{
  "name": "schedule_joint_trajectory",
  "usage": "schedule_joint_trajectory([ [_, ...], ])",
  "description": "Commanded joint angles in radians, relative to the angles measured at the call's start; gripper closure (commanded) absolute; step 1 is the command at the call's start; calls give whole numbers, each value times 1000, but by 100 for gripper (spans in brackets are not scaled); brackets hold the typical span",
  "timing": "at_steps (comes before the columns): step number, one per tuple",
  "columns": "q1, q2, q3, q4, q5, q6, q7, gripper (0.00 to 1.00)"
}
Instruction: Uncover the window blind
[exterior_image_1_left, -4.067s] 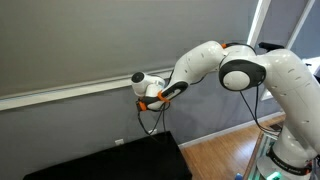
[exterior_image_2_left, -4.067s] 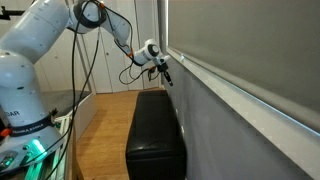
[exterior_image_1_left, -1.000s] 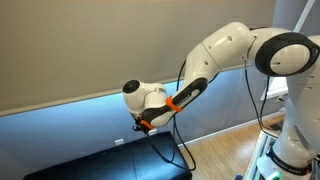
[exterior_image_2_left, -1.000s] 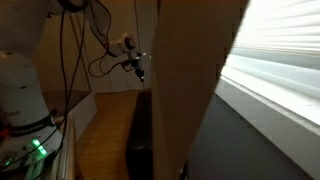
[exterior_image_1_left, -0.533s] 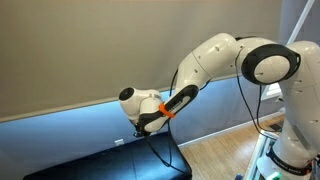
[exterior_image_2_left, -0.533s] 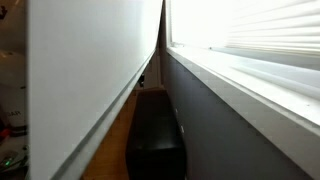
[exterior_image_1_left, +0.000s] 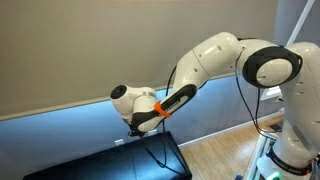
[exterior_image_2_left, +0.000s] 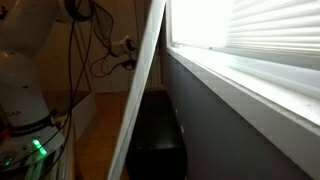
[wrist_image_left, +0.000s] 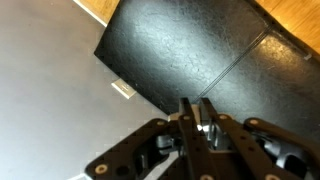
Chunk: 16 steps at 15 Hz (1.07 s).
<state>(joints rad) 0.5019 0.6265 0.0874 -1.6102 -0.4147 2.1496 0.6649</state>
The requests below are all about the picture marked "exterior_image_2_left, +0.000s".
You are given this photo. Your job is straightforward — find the white slatted window blind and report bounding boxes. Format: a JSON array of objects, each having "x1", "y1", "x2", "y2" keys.
[{"x1": 169, "y1": 0, "x2": 320, "y2": 56}]

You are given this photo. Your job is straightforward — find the black table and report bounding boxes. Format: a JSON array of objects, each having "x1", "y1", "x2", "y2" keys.
[{"x1": 124, "y1": 88, "x2": 188, "y2": 180}]

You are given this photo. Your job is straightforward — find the white closet doors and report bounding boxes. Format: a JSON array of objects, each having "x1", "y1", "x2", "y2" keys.
[{"x1": 33, "y1": 0, "x2": 149, "y2": 94}]

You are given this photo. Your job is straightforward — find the robot mounting table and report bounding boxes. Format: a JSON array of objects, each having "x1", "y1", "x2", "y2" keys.
[{"x1": 43, "y1": 89, "x2": 98, "y2": 180}]

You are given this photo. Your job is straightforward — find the black cable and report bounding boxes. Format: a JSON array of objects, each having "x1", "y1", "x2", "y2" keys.
[
  {"x1": 39, "y1": 0, "x2": 116, "y2": 180},
  {"x1": 64, "y1": 19, "x2": 76, "y2": 141},
  {"x1": 89, "y1": 52, "x2": 130, "y2": 80}
]

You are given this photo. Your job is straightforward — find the white window frame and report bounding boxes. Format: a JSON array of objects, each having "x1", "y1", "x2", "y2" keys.
[{"x1": 164, "y1": 0, "x2": 320, "y2": 180}]

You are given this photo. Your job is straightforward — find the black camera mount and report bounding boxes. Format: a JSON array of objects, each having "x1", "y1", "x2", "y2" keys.
[{"x1": 0, "y1": 4, "x2": 8, "y2": 20}]

